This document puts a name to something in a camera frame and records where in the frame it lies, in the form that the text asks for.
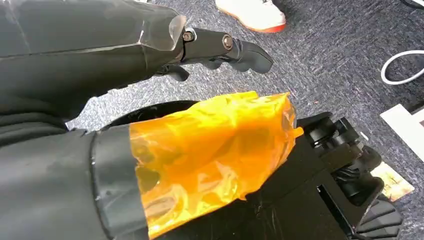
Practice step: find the white sneaker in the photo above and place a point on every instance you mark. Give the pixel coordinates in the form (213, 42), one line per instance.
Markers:
(251, 13)

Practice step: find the robot's grey left hand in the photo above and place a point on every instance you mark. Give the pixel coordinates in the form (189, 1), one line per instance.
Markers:
(82, 43)

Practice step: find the white flat board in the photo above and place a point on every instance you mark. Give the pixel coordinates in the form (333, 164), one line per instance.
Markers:
(405, 129)

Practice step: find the yellow printed card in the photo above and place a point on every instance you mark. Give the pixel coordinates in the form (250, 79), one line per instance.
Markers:
(396, 182)

